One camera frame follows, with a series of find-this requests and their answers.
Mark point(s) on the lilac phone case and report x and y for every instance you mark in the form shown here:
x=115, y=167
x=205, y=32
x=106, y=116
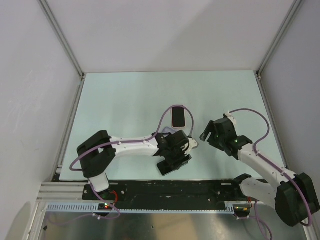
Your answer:
x=168, y=130

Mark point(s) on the left aluminium frame post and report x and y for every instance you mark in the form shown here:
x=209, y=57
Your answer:
x=57, y=29

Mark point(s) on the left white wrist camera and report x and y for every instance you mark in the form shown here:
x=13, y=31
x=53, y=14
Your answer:
x=192, y=144

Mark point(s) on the black phone purple frame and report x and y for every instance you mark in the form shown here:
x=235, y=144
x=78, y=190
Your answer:
x=178, y=117

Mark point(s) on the right aluminium frame post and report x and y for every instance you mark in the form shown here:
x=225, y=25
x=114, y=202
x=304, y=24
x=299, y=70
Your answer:
x=280, y=34

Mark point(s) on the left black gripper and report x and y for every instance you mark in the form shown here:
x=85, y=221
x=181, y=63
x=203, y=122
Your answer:
x=176, y=163

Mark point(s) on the left small circuit board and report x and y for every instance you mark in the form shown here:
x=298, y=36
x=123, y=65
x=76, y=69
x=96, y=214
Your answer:
x=104, y=207

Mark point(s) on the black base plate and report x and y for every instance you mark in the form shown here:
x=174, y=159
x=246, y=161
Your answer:
x=223, y=190

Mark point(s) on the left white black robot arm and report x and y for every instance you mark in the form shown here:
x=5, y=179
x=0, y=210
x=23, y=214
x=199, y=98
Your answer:
x=97, y=153

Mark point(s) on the small circuit board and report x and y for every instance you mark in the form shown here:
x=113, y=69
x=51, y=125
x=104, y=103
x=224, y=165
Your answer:
x=241, y=211
x=104, y=207

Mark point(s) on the right small circuit board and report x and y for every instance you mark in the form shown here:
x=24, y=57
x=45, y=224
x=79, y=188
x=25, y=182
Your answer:
x=241, y=211

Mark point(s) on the aluminium frame post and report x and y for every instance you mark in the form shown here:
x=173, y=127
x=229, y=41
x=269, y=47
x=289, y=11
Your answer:
x=280, y=34
x=57, y=29

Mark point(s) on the black phone teal frame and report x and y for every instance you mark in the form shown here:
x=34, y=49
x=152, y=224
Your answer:
x=168, y=166

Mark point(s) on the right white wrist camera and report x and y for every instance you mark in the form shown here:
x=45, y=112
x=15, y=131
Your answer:
x=230, y=117

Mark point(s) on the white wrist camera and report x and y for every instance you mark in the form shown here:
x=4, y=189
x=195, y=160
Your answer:
x=192, y=144
x=230, y=117

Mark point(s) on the pink phone case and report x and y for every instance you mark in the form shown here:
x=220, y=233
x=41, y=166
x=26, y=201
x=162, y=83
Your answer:
x=178, y=127

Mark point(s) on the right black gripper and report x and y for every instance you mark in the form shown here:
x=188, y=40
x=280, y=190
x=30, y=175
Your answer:
x=210, y=140

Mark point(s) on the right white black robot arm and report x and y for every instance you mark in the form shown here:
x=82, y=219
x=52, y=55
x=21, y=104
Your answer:
x=291, y=195

